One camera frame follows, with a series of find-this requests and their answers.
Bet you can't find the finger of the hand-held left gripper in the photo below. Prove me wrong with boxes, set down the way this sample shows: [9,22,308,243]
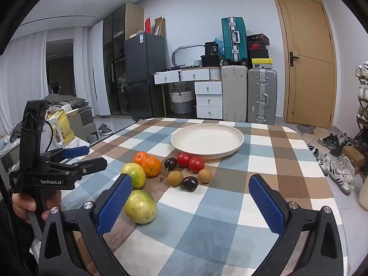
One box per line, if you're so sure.
[44,146,89,163]
[57,157,108,180]

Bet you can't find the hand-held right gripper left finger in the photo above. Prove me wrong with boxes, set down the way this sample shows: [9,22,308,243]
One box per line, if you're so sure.
[37,174,134,276]

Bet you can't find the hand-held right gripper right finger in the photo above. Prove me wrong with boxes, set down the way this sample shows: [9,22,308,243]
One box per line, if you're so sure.
[248,174,350,276]

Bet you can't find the yellow passion fruit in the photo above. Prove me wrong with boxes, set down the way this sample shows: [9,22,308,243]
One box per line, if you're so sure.
[124,190,158,224]

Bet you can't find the green citrus fruit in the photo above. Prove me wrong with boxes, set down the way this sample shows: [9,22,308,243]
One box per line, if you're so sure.
[120,163,147,190]

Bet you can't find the orange mandarin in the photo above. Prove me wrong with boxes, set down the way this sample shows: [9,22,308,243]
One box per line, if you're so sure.
[133,151,150,166]
[141,157,162,178]

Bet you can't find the brown longan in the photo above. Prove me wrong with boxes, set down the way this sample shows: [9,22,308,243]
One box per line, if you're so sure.
[198,169,213,184]
[167,170,184,187]

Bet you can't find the dark cherry with stem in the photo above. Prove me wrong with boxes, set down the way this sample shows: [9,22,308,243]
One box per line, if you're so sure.
[159,157,178,182]

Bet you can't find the dark plum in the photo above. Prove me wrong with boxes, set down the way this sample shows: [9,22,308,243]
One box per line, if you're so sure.
[181,176,199,192]

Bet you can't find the red cherry tomato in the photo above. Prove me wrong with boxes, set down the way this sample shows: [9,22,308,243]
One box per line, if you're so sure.
[176,152,192,168]
[189,157,205,173]

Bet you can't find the cream round plate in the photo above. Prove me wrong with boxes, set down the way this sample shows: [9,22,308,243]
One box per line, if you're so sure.
[171,124,245,160]

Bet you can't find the person's left hand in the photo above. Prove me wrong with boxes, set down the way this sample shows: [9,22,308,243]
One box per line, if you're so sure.
[11,191,62,222]

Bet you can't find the large cardboard box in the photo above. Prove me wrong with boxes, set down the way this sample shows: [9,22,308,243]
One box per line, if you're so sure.
[67,108,98,144]

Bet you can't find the yellow bag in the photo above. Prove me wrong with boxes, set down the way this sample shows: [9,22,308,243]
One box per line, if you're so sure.
[47,110,76,146]

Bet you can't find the grey slippers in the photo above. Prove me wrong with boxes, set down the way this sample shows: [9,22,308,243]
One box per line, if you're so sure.
[97,123,114,136]

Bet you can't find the grey bedding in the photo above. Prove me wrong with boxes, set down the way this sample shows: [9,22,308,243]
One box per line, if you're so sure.
[43,93,87,110]

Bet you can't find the white curtain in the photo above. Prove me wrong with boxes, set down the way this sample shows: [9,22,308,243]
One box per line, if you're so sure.
[0,26,92,138]

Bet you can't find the checked tablecloth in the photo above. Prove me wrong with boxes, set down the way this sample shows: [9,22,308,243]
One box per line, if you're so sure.
[29,117,351,276]

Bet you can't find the scattered sneakers group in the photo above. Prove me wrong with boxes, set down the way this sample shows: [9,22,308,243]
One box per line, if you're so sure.
[306,132,360,196]

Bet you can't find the white wardrobe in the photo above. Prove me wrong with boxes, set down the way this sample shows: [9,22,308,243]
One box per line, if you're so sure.
[90,20,111,117]

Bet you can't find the brown block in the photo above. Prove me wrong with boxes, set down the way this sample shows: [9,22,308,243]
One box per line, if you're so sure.
[341,146,357,170]

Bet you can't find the white bucket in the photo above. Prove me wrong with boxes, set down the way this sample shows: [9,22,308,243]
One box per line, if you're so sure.
[358,175,368,207]

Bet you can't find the black refrigerator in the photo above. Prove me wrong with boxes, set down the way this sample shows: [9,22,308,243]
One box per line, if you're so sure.
[124,32,168,120]

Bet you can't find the silver suitcase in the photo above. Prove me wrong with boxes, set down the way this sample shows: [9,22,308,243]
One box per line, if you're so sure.
[247,67,278,125]

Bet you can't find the dark glass wardrobe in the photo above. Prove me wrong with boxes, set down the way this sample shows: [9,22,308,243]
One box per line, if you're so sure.
[103,3,144,116]

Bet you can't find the woven laundry basket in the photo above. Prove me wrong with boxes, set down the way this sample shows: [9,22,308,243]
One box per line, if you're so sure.
[170,88,195,114]

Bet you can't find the beige suitcase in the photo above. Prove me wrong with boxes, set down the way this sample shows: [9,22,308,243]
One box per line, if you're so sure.
[221,65,248,123]

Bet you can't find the white drawer cabinet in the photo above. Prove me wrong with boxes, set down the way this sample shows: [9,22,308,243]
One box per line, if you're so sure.
[194,80,223,120]

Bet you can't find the wooden door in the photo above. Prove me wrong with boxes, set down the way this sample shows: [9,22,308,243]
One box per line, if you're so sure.
[272,0,337,129]

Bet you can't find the white desk with drawers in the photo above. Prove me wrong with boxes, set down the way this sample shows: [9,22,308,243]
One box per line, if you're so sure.
[153,67,222,118]

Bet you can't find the brown cardboard box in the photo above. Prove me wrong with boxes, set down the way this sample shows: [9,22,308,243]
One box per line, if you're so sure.
[154,17,166,37]

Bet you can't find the plain black shoe box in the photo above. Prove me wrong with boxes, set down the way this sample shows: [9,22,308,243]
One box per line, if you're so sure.
[248,49,270,60]

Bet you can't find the black storage bin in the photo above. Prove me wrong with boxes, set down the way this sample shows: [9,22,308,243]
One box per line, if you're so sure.
[200,55,222,67]

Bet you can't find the shelved shoes collection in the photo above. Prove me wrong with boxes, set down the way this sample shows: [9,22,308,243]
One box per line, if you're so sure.
[355,61,368,121]

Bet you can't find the black labelled box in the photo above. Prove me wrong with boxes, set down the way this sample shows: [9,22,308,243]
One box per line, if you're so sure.
[205,42,220,56]

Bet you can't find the teal suitcase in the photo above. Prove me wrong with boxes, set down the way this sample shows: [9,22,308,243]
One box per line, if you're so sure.
[221,17,248,66]

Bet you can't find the blue plastic bag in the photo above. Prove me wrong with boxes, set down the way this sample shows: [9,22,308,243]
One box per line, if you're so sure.
[212,37,226,56]

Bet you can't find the oval silver frame mirror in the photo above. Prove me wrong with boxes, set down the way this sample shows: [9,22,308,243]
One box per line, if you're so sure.
[172,44,205,66]

